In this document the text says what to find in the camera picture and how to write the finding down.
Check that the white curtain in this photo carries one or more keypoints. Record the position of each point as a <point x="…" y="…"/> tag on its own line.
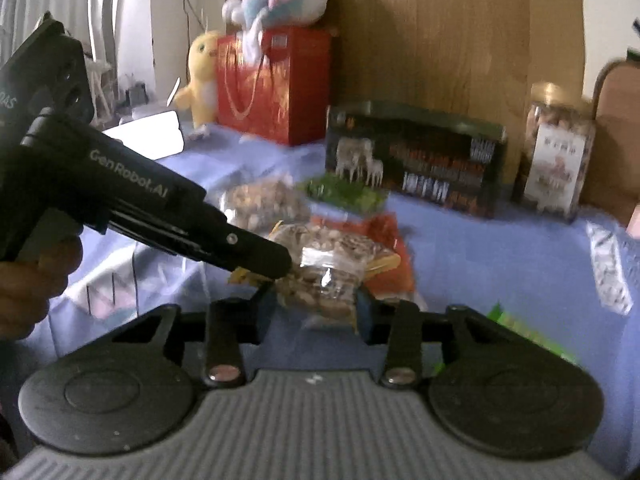
<point x="75" y="0"/>

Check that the white flat device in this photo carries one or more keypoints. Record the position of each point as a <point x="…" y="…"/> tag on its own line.
<point x="150" y="132"/>

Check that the brown cardboard sheet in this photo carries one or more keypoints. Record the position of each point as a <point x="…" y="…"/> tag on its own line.
<point x="450" y="35"/>

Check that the blue printed cloth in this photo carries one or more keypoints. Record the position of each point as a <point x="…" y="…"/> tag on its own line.
<point x="475" y="260"/>

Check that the person's left hand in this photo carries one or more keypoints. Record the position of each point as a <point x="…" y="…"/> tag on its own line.
<point x="30" y="290"/>

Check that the clear jar of nuts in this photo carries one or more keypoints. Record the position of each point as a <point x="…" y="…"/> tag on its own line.
<point x="555" y="160"/>

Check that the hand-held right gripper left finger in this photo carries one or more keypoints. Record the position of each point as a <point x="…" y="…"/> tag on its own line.
<point x="261" y="317"/>

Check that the dark printed box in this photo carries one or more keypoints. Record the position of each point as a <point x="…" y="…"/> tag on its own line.
<point x="425" y="160"/>

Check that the yellow chick plush toy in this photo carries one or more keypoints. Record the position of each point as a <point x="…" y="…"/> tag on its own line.
<point x="202" y="80"/>

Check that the brown chair back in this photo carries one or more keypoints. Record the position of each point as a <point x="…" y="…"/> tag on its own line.
<point x="617" y="135"/>

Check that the clear bag of mixed nuts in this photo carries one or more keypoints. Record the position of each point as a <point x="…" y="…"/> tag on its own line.
<point x="265" y="200"/>

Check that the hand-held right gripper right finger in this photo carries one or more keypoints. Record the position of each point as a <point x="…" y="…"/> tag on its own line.
<point x="369" y="317"/>

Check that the white patterned snack packet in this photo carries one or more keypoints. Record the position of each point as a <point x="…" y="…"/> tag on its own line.
<point x="607" y="270"/>

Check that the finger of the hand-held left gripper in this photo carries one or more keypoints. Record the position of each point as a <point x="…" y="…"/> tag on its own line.
<point x="235" y="245"/>

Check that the small clear bag of nuts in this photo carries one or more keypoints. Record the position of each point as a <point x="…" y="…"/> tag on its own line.
<point x="325" y="295"/>

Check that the bright green snack packet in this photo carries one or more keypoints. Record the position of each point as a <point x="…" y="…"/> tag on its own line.
<point x="530" y="332"/>

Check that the red gift box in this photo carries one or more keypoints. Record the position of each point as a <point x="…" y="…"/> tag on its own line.
<point x="285" y="95"/>

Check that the dark green snack packet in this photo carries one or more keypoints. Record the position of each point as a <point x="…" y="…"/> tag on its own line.
<point x="350" y="192"/>

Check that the orange snack packet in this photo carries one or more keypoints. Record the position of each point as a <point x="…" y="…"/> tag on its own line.
<point x="395" y="240"/>

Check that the clear bag of striped seeds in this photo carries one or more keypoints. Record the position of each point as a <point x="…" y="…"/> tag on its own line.
<point x="340" y="245"/>

